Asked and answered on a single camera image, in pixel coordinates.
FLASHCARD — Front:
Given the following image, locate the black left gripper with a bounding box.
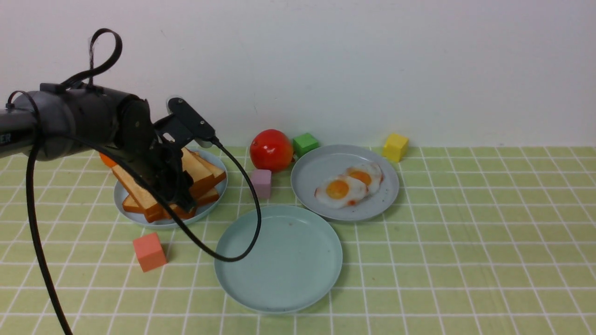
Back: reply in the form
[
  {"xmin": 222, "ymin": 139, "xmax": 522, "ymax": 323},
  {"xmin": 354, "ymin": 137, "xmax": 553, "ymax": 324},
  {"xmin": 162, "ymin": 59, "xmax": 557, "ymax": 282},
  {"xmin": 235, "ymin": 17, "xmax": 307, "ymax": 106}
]
[{"xmin": 114, "ymin": 97, "xmax": 196, "ymax": 212}]

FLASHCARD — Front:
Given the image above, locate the toast slice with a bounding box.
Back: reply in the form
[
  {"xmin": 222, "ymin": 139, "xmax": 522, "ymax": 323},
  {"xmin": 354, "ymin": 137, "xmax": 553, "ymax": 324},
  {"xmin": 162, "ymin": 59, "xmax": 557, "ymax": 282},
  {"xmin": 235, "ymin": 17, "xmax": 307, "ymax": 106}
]
[
  {"xmin": 122, "ymin": 195, "xmax": 197, "ymax": 222},
  {"xmin": 112, "ymin": 148, "xmax": 215, "ymax": 219},
  {"xmin": 182, "ymin": 149, "xmax": 226, "ymax": 197},
  {"xmin": 169, "ymin": 188, "xmax": 219, "ymax": 219}
]

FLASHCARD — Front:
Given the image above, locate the fried egg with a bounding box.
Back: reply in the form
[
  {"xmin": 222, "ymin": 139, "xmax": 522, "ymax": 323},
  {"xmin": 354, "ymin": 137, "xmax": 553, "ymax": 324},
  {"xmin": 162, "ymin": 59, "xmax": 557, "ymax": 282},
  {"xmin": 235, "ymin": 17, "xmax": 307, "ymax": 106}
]
[
  {"xmin": 345, "ymin": 162, "xmax": 385, "ymax": 195},
  {"xmin": 314, "ymin": 174, "xmax": 368, "ymax": 208}
]

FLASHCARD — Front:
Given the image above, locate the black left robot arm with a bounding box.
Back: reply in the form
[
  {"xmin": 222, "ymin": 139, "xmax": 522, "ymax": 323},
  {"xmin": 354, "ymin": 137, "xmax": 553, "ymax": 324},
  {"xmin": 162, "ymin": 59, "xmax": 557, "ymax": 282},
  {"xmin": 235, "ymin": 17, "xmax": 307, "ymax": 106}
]
[{"xmin": 0, "ymin": 84, "xmax": 196, "ymax": 210}]

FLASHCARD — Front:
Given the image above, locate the blue plate with bread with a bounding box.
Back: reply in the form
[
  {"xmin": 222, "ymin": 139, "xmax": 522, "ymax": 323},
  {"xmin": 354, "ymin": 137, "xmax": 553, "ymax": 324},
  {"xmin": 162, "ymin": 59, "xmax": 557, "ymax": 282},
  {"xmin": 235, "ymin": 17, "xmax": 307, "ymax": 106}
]
[{"xmin": 111, "ymin": 148, "xmax": 228, "ymax": 230}]

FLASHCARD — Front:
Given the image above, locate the salmon red cube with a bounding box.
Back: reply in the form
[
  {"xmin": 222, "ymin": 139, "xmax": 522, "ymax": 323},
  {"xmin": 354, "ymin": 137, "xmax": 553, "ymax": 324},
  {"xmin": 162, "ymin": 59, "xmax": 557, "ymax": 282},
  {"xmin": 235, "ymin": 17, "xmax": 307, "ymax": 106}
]
[{"xmin": 132, "ymin": 232, "xmax": 168, "ymax": 272}]

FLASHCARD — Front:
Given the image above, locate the orange fruit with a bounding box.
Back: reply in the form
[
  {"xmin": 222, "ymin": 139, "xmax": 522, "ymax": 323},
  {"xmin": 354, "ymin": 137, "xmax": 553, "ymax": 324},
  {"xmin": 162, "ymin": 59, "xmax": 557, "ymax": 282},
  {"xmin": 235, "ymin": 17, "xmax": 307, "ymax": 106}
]
[{"xmin": 99, "ymin": 153, "xmax": 117, "ymax": 169}]

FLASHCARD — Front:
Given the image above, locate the pink cube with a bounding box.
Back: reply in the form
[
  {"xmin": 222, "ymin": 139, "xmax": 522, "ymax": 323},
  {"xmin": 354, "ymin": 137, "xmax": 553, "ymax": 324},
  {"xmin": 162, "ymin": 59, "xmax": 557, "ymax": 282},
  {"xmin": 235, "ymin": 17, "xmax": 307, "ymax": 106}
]
[{"xmin": 251, "ymin": 169, "xmax": 272, "ymax": 199}]

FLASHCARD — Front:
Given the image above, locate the red tomato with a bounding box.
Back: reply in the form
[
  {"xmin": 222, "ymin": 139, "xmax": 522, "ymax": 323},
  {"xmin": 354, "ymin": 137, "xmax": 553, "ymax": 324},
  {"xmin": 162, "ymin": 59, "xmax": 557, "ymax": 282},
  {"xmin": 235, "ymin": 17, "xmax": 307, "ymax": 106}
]
[{"xmin": 249, "ymin": 129, "xmax": 294, "ymax": 173}]

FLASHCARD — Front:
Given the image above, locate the green cube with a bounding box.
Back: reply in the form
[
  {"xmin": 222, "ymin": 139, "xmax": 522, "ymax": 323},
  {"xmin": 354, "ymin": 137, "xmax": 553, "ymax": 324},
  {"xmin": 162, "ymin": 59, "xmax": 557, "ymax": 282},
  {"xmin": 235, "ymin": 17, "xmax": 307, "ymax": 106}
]
[{"xmin": 292, "ymin": 132, "xmax": 320, "ymax": 158}]

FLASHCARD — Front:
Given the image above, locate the grey plate with eggs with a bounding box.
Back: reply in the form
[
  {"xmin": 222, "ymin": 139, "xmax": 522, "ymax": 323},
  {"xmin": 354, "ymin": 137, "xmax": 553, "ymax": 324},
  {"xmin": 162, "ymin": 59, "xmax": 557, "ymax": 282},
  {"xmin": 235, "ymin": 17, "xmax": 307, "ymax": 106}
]
[{"xmin": 290, "ymin": 145, "xmax": 400, "ymax": 222}]

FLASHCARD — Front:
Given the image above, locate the light blue front plate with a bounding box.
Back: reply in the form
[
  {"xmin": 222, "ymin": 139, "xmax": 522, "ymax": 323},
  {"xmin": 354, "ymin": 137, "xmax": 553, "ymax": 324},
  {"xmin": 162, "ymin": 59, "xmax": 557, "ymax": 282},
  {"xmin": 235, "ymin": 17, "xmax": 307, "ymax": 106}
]
[{"xmin": 214, "ymin": 204, "xmax": 343, "ymax": 314}]

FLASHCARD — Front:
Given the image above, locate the yellow cube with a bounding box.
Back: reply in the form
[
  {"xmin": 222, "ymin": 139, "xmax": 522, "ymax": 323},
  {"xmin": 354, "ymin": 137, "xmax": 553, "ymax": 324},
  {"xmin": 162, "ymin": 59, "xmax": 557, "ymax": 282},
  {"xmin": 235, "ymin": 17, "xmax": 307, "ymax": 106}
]
[{"xmin": 382, "ymin": 133, "xmax": 409, "ymax": 163}]

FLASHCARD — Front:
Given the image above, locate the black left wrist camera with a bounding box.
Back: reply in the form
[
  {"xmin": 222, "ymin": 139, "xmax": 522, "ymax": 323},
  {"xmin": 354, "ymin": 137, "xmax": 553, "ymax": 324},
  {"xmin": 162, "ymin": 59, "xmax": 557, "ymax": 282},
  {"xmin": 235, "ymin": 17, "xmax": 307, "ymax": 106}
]
[{"xmin": 153, "ymin": 97, "xmax": 221, "ymax": 149}]

